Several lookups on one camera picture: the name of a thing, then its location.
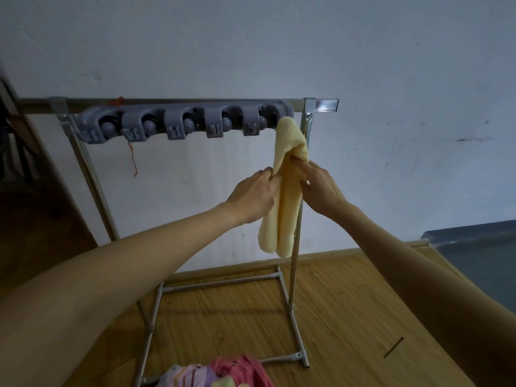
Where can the grey mop holder rail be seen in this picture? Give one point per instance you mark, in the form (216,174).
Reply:
(181,121)

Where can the dark wooden furniture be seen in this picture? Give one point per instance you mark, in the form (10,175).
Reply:
(16,149)

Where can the person's left forearm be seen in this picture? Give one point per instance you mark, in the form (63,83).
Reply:
(105,286)

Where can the person's left hand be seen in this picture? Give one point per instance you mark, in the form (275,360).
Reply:
(252,195)

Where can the pink cloth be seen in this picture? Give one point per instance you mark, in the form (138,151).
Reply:
(242,370)

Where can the yellow towel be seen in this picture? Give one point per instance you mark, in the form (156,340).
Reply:
(284,189)

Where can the striped pastel cloth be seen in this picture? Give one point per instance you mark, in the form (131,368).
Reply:
(189,376)

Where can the person's right hand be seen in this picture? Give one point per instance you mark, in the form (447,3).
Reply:
(320,189)

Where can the person's right forearm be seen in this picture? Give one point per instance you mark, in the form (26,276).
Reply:
(427,294)

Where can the person's right fingers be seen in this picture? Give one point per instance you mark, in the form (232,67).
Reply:
(300,167)

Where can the metal drying rack frame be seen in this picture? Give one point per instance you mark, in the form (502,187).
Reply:
(296,253)

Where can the person's left fingers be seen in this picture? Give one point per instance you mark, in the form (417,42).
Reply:
(271,175)

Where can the blue grey mat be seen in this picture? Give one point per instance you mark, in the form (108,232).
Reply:
(479,257)

